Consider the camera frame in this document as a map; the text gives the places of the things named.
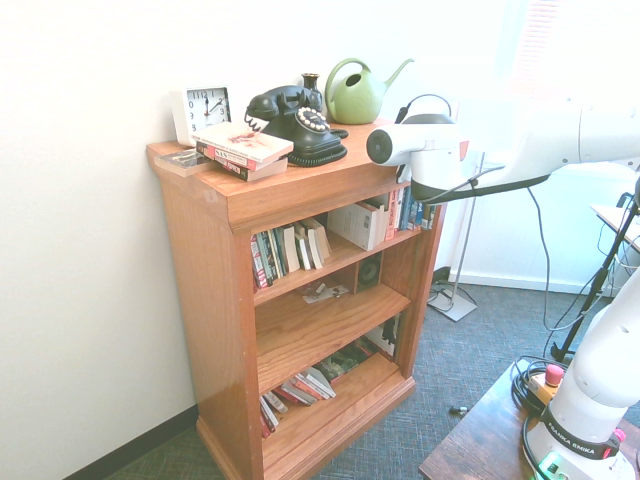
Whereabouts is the white brown leaning book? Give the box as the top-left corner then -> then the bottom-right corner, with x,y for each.
304,219 -> 324,271

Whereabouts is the white cover text book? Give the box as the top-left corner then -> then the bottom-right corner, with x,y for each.
327,199 -> 387,253

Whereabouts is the dark green spine book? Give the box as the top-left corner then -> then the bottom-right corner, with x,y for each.
268,229 -> 284,282

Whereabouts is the small dark speaker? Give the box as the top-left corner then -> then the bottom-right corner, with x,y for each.
357,252 -> 384,294

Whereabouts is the pink orange spine book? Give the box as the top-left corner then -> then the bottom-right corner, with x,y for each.
382,188 -> 402,242

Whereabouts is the black rotary telephone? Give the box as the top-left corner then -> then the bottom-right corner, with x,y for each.
243,110 -> 350,168

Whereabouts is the dark blue spine book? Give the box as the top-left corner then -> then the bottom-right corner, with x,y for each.
399,187 -> 416,232

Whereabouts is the red black spine paperback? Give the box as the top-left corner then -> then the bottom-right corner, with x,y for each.
214,154 -> 290,183

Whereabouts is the black rotary phone base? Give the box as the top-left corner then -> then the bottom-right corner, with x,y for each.
259,102 -> 344,157

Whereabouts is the black white cover book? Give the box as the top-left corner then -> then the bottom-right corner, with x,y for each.
367,313 -> 403,362

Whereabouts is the dark green cover book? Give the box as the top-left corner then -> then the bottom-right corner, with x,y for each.
313,338 -> 378,384

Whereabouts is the wooden bookshelf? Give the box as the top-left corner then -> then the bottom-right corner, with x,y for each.
145,117 -> 471,480

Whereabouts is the cream paperback red print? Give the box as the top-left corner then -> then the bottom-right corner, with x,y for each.
192,121 -> 295,164

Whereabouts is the green plastic watering can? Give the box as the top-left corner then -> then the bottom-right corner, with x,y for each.
324,57 -> 416,126

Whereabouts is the black phone handset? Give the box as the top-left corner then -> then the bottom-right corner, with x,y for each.
244,84 -> 322,122

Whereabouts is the white floor lamp stand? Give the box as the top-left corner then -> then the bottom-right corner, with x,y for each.
427,149 -> 486,324

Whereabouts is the red white fallen book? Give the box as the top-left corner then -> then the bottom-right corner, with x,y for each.
279,377 -> 322,407

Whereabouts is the black gold-rimmed vase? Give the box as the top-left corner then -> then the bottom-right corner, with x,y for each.
300,72 -> 324,109

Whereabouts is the dark cover flat book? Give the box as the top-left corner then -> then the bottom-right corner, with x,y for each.
153,148 -> 212,178

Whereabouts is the white square analog clock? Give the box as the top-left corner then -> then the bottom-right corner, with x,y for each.
169,85 -> 233,149

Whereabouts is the grey white leaning book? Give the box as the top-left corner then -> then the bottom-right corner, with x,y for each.
258,393 -> 279,439

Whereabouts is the dark wooden table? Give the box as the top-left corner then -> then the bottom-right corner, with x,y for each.
418,359 -> 640,480

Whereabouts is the yellow red emergency stop button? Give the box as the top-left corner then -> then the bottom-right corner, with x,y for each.
529,363 -> 569,404

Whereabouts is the window blind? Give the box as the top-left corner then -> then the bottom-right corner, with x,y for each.
507,0 -> 576,114

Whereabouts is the floor power cable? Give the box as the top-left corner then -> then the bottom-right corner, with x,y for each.
426,268 -> 454,304

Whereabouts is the grey camera cable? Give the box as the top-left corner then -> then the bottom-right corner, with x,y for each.
397,93 -> 556,331

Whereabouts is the black coiled cable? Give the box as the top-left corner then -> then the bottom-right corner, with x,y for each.
510,354 -> 552,417

